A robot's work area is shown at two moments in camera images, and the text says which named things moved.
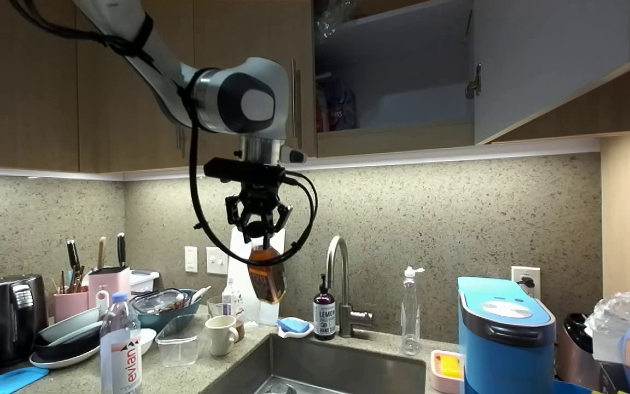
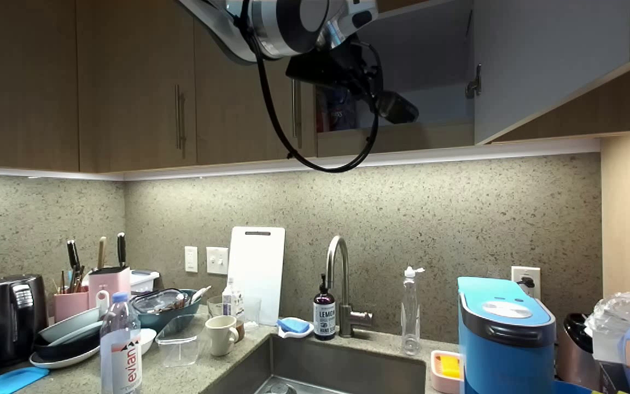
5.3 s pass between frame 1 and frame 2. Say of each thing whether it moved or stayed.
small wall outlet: stayed
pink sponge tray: stayed
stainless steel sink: stayed
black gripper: moved
